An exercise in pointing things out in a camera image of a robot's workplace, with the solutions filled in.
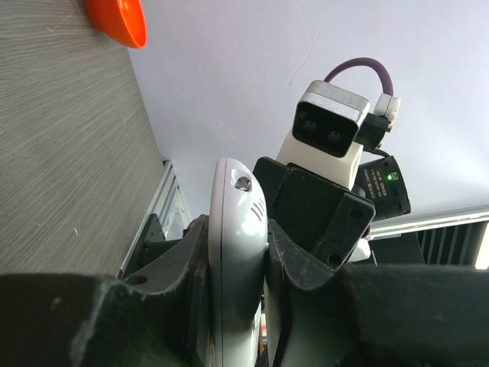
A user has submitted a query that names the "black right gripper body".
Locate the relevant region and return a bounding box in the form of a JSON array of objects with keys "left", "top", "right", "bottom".
[{"left": 253, "top": 157, "right": 375, "bottom": 268}]

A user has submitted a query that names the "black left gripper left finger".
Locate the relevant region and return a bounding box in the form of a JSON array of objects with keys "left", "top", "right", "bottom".
[{"left": 1, "top": 216, "right": 210, "bottom": 366}]

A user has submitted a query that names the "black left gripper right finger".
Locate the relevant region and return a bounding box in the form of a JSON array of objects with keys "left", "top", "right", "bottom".
[{"left": 264, "top": 221, "right": 488, "bottom": 366}]

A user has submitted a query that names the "white remote control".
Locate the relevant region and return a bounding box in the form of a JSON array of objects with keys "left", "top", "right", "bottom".
[{"left": 208, "top": 158, "right": 268, "bottom": 366}]

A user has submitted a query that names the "orange plastic bowl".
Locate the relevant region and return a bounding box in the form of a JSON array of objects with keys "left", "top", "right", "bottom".
[{"left": 85, "top": 0, "right": 147, "bottom": 49}]

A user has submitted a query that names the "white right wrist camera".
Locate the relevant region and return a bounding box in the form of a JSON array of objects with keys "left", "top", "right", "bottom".
[{"left": 277, "top": 77, "right": 400, "bottom": 190}]

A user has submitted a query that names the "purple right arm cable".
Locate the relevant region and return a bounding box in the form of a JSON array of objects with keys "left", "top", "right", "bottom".
[{"left": 323, "top": 57, "right": 395, "bottom": 96}]

